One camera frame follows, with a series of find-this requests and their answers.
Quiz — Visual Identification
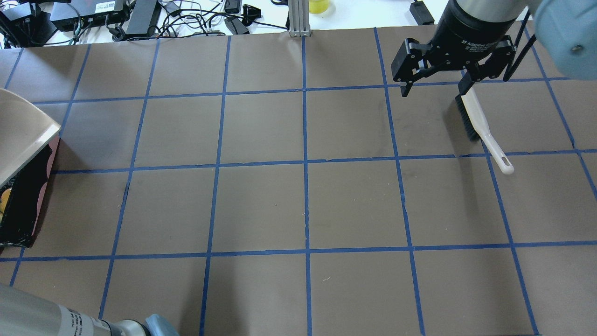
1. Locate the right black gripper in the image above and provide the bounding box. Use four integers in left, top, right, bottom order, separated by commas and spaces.
391, 0, 520, 98

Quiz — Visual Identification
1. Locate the beige hand brush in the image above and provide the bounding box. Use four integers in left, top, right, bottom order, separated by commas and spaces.
455, 89, 514, 175

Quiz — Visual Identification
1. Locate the beige plastic dustpan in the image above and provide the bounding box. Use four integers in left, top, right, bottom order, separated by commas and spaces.
0, 89, 61, 185

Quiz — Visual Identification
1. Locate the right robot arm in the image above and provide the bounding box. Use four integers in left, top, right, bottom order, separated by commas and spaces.
391, 0, 597, 97

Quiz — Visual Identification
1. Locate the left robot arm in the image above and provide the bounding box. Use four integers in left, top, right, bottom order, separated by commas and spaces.
0, 284, 179, 336

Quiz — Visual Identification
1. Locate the black-lined pink trash bin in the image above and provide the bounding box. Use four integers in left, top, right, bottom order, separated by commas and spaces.
0, 136, 60, 249

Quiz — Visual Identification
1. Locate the black power brick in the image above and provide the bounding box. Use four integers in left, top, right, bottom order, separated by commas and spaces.
409, 0, 435, 26

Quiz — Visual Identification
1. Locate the yellow tape roll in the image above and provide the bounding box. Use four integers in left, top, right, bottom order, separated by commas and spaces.
308, 0, 331, 14

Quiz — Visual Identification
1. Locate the aluminium frame post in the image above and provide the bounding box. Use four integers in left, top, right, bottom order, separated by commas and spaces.
288, 0, 312, 37

